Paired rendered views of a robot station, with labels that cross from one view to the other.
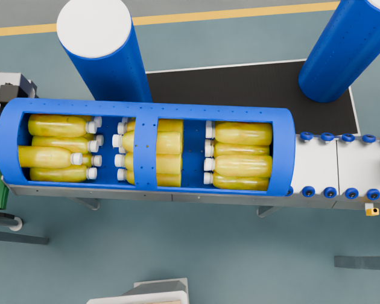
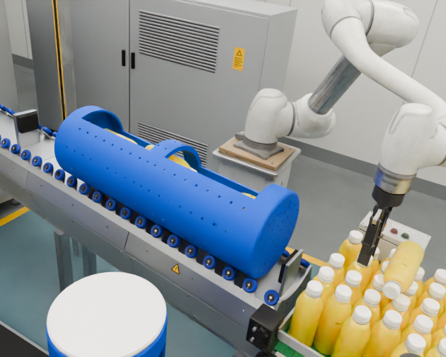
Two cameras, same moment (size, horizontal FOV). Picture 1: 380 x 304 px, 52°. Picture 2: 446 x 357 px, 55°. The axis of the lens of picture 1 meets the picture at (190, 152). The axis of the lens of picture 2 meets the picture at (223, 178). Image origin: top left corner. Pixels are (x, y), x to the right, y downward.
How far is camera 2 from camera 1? 1.70 m
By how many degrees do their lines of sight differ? 73
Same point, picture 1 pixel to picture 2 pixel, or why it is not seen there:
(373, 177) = (41, 145)
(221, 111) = (103, 138)
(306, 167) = not seen: hidden behind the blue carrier
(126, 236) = not seen: outside the picture
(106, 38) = (112, 286)
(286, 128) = (79, 111)
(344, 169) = (51, 154)
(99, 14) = (90, 316)
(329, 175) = not seen: hidden behind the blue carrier
